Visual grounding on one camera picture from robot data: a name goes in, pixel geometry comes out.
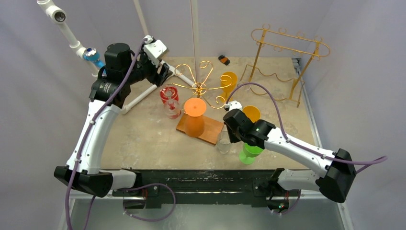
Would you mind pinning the red wine glass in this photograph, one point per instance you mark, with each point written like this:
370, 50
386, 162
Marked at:
169, 92

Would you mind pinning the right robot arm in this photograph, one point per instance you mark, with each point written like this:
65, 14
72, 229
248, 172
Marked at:
329, 172

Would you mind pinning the black orange small clip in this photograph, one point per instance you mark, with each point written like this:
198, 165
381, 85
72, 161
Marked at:
223, 59

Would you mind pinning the green wine glass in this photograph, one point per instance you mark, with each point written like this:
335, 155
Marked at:
249, 153

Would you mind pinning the clear ribbed wine glass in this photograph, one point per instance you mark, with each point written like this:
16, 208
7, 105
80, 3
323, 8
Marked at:
172, 109

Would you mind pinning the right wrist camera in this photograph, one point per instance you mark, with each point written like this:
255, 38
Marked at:
233, 105

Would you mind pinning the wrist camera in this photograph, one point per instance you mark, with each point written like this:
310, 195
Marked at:
233, 105
155, 49

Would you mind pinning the orange wine glass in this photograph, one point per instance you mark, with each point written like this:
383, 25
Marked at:
194, 108

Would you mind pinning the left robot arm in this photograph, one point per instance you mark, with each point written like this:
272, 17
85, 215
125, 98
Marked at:
123, 68

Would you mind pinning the yellow wine glass front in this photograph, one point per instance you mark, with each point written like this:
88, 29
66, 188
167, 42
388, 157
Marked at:
252, 112

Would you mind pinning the yellow wine glass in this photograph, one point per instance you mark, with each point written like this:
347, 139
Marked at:
228, 82
252, 112

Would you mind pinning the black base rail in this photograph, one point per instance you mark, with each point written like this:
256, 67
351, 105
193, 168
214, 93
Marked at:
257, 188

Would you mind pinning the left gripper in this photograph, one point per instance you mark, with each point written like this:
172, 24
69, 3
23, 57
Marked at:
157, 78

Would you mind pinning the yellow wine glass back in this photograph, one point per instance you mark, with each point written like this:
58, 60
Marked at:
228, 82

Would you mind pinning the gold wire bottle rack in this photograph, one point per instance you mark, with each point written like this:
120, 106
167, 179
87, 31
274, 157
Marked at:
282, 58

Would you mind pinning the white pole red stripe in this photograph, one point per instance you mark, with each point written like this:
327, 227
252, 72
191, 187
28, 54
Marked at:
195, 36

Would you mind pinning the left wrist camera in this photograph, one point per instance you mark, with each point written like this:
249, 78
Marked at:
155, 49

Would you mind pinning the white PVC pipe frame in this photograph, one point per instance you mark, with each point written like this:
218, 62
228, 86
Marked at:
58, 16

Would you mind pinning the blue valve on pipe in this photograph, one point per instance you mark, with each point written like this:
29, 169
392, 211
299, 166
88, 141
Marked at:
92, 55

